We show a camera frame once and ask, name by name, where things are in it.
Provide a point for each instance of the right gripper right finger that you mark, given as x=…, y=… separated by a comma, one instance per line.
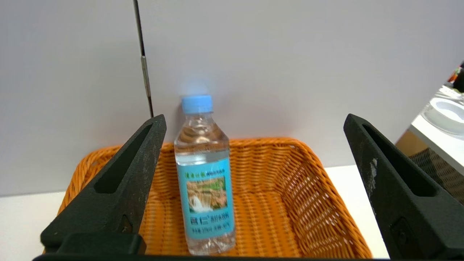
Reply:
x=409, y=203

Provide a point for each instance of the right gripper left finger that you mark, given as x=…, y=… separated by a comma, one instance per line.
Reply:
x=108, y=206

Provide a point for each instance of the clear water bottle blue label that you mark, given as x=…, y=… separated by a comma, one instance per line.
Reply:
x=204, y=195

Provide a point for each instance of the orange wicker basket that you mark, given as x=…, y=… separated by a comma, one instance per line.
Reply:
x=290, y=203

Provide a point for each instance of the dark woven chair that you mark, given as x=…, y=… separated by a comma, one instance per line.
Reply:
x=440, y=174

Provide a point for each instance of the brown wooden panel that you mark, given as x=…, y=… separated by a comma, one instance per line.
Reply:
x=406, y=143

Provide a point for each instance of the white side table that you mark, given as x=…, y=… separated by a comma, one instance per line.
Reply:
x=442, y=145

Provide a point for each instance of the white shallow bowl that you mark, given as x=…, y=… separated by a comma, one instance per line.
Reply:
x=447, y=114

